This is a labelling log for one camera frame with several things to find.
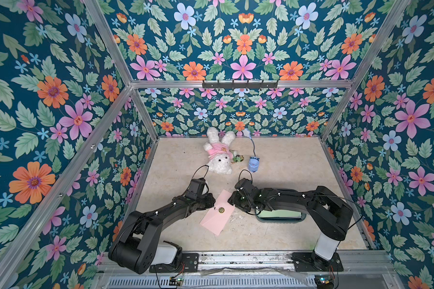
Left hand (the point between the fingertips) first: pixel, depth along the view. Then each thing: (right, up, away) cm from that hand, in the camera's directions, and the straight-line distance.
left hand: (217, 199), depth 90 cm
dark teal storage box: (+30, -8, -6) cm, 32 cm away
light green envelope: (+30, -5, -6) cm, 31 cm away
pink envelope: (0, -7, -3) cm, 8 cm away
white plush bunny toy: (0, +25, +12) cm, 27 cm away
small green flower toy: (+11, +20, +17) cm, 29 cm away
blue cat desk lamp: (+19, +19, +8) cm, 28 cm away
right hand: (+6, -1, -3) cm, 7 cm away
